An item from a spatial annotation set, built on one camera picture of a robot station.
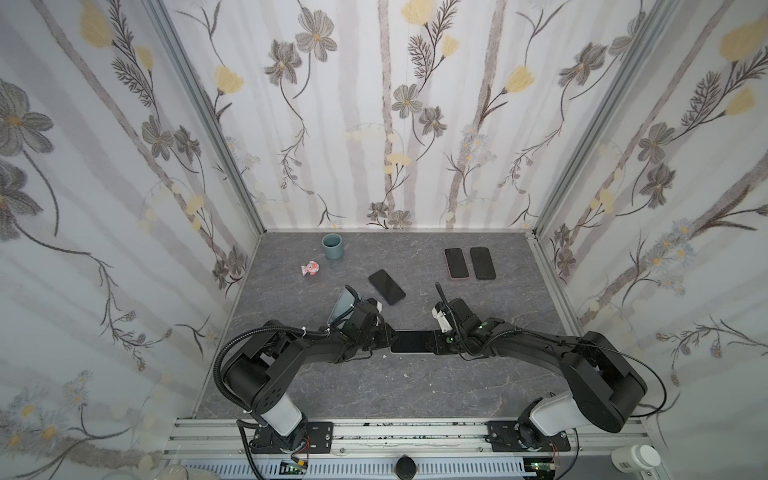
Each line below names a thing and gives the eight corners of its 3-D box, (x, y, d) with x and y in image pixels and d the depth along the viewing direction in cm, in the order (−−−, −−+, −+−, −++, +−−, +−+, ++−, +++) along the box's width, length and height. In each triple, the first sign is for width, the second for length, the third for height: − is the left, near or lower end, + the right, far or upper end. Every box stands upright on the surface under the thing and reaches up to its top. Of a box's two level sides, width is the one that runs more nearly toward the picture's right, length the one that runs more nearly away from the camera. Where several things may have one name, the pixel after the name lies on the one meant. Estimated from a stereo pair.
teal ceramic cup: (323, 258, 113) (320, 247, 109) (325, 244, 118) (323, 233, 113) (342, 258, 113) (340, 248, 109) (344, 244, 118) (342, 233, 113)
